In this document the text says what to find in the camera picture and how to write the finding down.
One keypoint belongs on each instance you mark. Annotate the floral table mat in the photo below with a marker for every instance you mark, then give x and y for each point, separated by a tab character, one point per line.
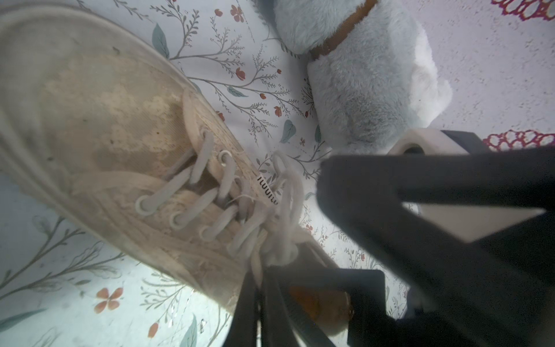
62	285

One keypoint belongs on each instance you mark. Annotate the orange insole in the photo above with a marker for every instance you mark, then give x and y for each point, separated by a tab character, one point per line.
325	307

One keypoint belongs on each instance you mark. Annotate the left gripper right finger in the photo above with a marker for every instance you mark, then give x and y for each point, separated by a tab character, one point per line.
283	321

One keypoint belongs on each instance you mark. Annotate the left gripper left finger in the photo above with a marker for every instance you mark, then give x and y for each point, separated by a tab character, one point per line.
244	325

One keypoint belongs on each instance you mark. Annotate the grey white plush dog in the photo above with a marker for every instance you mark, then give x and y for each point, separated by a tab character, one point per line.
370	68

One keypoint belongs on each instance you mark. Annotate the beige sneaker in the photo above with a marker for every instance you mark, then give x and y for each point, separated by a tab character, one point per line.
102	128

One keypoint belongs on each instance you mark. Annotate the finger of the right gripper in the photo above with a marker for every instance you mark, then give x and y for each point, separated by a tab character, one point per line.
512	179
498	291

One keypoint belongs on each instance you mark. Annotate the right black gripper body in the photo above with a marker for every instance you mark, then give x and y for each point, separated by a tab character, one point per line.
472	230

